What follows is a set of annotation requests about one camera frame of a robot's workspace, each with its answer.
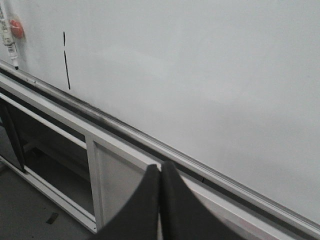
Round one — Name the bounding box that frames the right gripper black left finger own view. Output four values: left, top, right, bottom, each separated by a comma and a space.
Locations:
91, 164, 160, 240

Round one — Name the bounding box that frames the right gripper black right finger own view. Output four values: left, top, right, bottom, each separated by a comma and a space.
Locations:
160, 161, 243, 240

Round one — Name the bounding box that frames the white whiteboard marker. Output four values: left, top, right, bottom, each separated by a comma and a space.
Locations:
0, 0, 19, 70

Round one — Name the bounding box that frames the red magnet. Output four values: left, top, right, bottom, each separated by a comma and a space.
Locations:
9, 15, 25, 40

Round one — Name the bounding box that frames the white whiteboard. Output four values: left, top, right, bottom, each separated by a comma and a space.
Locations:
3, 0, 320, 226

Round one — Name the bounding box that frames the black tape piece on floor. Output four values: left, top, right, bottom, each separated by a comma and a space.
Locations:
46, 212, 59, 225

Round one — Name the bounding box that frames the white metal rack frame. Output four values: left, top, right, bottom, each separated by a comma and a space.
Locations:
0, 75, 295, 240

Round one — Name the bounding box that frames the aluminium whiteboard tray rail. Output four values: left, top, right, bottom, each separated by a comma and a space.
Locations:
0, 61, 320, 239

